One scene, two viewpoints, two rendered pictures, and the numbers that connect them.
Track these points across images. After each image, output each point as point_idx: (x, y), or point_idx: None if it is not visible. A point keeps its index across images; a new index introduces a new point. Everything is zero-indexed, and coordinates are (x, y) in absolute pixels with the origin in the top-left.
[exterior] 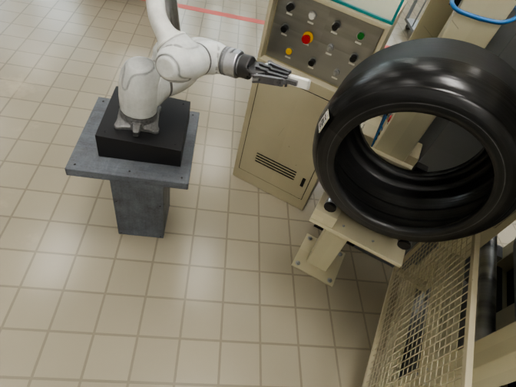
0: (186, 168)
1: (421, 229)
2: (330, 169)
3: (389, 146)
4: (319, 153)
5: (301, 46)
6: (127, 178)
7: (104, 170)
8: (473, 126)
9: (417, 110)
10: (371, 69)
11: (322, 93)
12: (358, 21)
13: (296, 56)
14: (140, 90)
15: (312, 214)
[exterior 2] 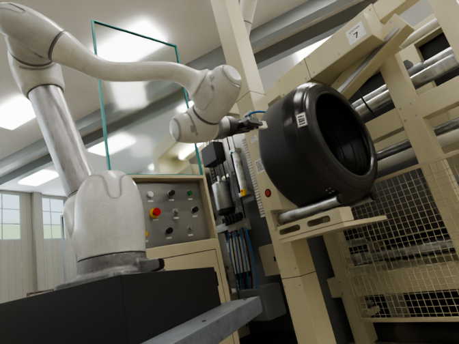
0: (227, 302)
1: (369, 166)
2: (326, 148)
3: (286, 201)
4: (315, 141)
5: (152, 224)
6: (218, 326)
7: (183, 335)
8: (337, 93)
9: (323, 92)
10: (287, 97)
11: (195, 248)
12: (182, 184)
13: (152, 235)
14: (137, 193)
15: (341, 217)
